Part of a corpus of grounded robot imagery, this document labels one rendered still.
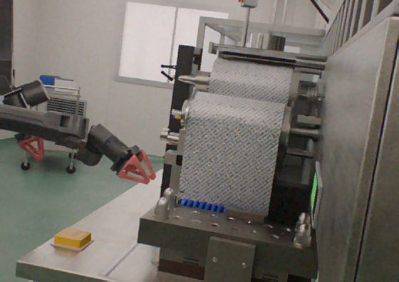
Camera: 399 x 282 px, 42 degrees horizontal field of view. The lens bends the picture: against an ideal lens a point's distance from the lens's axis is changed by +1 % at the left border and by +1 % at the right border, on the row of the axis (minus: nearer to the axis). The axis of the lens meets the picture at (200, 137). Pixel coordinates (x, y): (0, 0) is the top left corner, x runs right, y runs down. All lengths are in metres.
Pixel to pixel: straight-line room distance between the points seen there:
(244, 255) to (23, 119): 0.63
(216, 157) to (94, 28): 6.23
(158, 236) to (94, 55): 6.35
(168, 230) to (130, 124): 6.14
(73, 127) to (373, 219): 1.00
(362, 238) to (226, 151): 0.87
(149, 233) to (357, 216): 0.78
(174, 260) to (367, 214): 0.78
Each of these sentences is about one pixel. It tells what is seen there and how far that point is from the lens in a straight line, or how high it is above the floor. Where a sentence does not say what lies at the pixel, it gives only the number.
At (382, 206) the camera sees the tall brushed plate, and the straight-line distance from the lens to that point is 0.45.
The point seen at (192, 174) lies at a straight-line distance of 1.32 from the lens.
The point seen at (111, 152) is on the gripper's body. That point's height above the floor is 1.13.
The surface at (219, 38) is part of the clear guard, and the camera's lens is 2.34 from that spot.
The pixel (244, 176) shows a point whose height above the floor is 1.12.
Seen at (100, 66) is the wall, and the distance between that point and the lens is 7.38.
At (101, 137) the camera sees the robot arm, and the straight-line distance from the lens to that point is 1.35.
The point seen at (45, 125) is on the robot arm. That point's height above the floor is 1.18.
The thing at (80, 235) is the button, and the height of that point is 0.92.
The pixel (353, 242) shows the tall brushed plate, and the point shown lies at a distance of 0.45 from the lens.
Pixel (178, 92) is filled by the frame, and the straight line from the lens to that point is 1.65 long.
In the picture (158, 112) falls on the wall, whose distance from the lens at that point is 7.12.
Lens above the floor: 1.38
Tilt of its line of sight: 8 degrees down
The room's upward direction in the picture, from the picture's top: 8 degrees clockwise
